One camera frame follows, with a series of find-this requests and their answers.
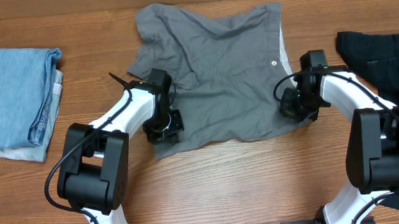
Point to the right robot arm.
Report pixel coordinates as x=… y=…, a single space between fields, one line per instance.
x=372 y=159

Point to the folded blue jeans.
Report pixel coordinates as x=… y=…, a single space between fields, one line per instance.
x=27 y=77

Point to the grey shorts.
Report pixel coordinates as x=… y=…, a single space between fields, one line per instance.
x=228 y=72

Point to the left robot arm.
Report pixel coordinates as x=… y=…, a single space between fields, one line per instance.
x=92 y=174

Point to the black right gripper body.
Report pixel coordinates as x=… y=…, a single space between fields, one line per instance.
x=293 y=107

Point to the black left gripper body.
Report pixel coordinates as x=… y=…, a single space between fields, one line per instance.
x=165 y=126

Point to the black shorts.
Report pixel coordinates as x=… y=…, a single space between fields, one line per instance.
x=374 y=58

